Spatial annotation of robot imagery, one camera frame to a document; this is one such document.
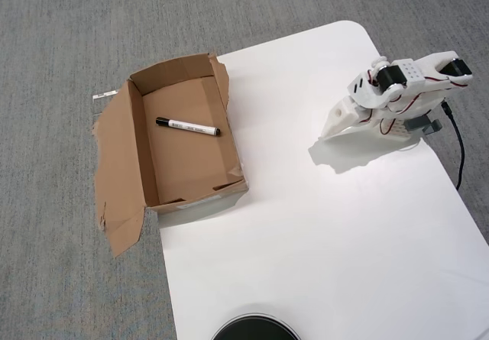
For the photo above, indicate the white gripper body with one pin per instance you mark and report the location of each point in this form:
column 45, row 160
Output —
column 341, row 119

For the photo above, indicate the white fixed gripper jaw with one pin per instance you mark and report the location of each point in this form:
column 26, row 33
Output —
column 331, row 128

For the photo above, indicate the white pivoting gripper jaw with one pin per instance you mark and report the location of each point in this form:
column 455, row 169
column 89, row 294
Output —
column 355, row 129

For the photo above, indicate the black and white marker pen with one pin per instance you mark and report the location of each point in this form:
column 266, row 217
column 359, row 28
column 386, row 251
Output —
column 187, row 127

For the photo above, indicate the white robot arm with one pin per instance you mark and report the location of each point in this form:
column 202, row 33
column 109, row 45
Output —
column 410, row 73

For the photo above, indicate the open brown cardboard box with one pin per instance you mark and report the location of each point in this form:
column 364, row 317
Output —
column 183, row 172

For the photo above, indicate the grey table clamp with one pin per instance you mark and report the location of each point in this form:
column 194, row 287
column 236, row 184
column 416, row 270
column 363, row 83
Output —
column 420, row 125

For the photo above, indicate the black round disc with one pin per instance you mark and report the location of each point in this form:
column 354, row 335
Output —
column 254, row 326

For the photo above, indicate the white paper label strip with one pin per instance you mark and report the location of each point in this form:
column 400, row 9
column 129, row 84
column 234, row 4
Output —
column 103, row 95

